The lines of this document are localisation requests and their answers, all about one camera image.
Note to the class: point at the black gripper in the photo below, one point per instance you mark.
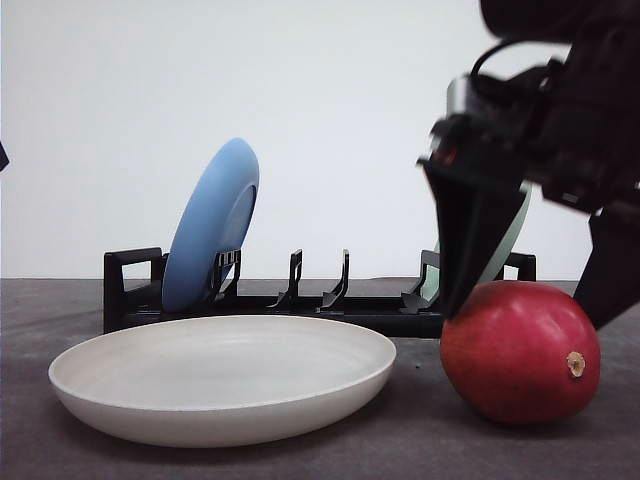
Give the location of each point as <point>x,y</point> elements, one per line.
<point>4,159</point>
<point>570,126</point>

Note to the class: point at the red pomegranate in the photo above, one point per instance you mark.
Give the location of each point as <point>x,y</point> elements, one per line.
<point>522,351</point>

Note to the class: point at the white plate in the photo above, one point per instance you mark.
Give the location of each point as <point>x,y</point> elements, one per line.
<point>216,380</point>

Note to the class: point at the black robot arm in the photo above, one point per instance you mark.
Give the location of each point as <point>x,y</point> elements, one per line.
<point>564,17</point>

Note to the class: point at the light green plate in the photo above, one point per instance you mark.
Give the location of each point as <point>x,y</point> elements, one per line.
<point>509,239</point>

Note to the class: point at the black plate rack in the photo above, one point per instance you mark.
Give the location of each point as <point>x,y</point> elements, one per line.
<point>134,294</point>

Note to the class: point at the blue plate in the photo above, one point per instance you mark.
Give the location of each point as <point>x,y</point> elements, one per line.
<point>214,219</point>

